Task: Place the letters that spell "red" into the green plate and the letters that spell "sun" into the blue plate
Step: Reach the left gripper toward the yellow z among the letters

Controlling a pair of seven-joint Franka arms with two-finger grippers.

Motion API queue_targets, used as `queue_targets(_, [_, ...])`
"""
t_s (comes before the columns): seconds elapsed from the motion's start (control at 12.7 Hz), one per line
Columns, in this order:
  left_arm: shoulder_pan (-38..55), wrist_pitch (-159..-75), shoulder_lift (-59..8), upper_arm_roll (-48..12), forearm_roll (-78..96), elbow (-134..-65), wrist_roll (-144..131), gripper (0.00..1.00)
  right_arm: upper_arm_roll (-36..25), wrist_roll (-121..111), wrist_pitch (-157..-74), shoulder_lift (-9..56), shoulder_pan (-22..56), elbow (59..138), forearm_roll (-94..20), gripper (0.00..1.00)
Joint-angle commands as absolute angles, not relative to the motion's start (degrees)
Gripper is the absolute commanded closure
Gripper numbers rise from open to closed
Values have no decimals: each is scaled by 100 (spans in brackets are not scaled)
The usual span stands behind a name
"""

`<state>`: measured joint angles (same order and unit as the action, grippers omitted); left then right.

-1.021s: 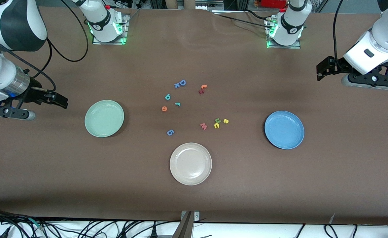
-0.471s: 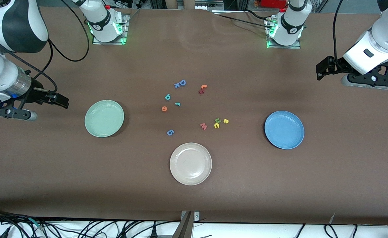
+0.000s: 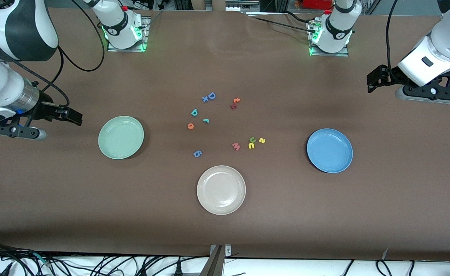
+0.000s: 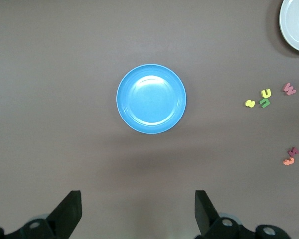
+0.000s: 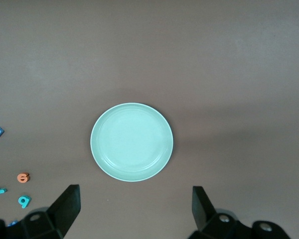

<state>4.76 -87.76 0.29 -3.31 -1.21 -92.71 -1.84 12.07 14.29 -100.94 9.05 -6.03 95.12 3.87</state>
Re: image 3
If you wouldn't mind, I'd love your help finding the pale green plate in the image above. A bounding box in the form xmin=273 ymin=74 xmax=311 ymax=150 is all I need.
xmin=98 ymin=116 xmax=145 ymax=160

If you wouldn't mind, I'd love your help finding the blue plate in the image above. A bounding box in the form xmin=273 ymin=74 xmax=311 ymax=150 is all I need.
xmin=306 ymin=128 xmax=353 ymax=174

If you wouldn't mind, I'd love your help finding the red box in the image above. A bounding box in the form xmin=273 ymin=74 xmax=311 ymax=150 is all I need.
xmin=303 ymin=0 xmax=333 ymax=10

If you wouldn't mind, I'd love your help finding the silver metal rack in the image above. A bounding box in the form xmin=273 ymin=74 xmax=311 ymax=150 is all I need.
xmin=225 ymin=0 xmax=262 ymax=13

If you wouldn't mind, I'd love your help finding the beige plate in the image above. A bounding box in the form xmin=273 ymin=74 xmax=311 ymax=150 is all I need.
xmin=196 ymin=165 xmax=247 ymax=215

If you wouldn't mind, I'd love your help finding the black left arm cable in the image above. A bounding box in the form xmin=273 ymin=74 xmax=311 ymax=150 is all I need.
xmin=386 ymin=0 xmax=401 ymax=75

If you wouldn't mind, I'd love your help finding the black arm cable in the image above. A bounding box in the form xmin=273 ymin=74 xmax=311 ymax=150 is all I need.
xmin=386 ymin=0 xmax=401 ymax=75
xmin=3 ymin=0 xmax=107 ymax=110

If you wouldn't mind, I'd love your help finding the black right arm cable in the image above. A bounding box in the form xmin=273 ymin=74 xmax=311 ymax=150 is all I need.
xmin=3 ymin=0 xmax=107 ymax=110

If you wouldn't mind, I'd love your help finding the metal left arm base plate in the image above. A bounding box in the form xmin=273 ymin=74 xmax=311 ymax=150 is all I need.
xmin=308 ymin=19 xmax=350 ymax=57

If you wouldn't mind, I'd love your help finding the black base power cable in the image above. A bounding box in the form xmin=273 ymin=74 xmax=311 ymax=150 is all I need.
xmin=244 ymin=11 xmax=314 ymax=32

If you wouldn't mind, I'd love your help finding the green tipped cable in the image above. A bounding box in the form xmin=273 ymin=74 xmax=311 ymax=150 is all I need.
xmin=33 ymin=252 xmax=52 ymax=268

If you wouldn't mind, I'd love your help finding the tangled black cable bundle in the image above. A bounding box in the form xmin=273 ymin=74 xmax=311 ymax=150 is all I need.
xmin=0 ymin=241 xmax=210 ymax=276

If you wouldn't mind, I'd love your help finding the black looped cable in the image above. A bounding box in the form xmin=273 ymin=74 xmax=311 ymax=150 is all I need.
xmin=375 ymin=260 xmax=393 ymax=276

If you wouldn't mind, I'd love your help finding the aluminium profile post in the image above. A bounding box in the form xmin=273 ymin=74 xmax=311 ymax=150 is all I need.
xmin=200 ymin=245 xmax=225 ymax=276

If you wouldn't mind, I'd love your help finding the small metal table bracket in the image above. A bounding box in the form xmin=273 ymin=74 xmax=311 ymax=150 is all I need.
xmin=209 ymin=244 xmax=232 ymax=258

